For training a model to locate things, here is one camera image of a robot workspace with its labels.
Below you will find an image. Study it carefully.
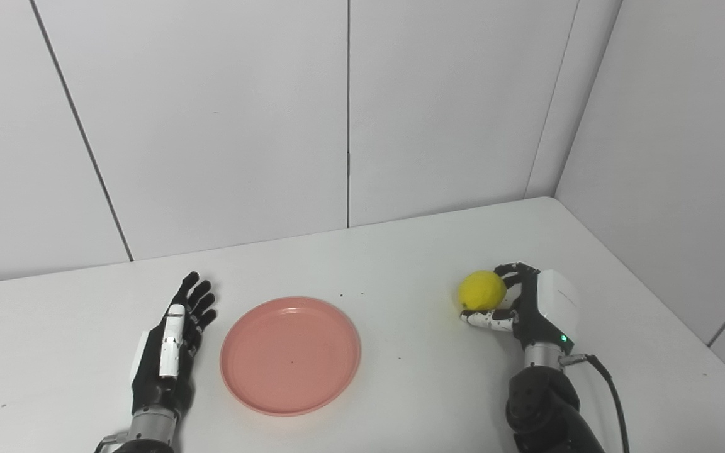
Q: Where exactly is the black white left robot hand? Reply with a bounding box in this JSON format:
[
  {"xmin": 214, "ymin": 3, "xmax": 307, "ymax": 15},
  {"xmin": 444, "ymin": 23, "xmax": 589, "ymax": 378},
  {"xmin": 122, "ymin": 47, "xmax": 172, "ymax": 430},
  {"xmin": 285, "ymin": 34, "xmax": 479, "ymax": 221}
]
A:
[{"xmin": 130, "ymin": 271, "xmax": 218, "ymax": 417}]

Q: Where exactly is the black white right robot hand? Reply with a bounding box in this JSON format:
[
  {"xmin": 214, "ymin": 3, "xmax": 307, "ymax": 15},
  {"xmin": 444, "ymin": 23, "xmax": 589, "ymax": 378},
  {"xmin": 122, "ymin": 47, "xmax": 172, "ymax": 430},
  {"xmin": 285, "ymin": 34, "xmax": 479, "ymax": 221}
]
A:
[{"xmin": 460, "ymin": 262, "xmax": 582, "ymax": 354}]

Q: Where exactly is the yellow lemon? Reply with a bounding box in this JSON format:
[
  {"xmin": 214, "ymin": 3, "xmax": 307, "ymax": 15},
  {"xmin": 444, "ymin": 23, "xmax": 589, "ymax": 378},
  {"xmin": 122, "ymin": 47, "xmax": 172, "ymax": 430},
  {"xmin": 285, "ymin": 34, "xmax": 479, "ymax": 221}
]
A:
[{"xmin": 458, "ymin": 270, "xmax": 508, "ymax": 312}]

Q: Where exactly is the pink round plate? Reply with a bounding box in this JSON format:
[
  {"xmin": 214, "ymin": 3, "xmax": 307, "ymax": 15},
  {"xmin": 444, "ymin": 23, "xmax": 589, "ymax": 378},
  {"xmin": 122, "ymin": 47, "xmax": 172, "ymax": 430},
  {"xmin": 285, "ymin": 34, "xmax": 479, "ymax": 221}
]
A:
[{"xmin": 220, "ymin": 297, "xmax": 362, "ymax": 417}]

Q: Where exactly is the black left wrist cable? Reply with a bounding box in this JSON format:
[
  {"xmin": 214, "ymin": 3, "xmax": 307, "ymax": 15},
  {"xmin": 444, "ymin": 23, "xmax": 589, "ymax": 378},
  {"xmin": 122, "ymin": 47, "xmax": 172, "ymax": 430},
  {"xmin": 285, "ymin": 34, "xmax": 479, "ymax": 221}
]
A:
[{"xmin": 93, "ymin": 433, "xmax": 130, "ymax": 453}]

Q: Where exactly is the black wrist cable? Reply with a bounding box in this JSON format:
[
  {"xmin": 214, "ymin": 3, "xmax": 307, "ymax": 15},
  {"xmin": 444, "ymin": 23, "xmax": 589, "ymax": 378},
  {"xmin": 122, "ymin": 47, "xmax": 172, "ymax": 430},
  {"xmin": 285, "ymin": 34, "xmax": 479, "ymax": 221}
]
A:
[
  {"xmin": 93, "ymin": 433, "xmax": 130, "ymax": 453},
  {"xmin": 558, "ymin": 354, "xmax": 631, "ymax": 453}
]

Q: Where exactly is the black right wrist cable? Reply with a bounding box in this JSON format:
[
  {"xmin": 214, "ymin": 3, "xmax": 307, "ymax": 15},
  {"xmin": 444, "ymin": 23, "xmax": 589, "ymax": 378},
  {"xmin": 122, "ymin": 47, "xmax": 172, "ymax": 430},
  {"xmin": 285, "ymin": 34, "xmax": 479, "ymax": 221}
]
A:
[{"xmin": 558, "ymin": 354, "xmax": 631, "ymax": 453}]

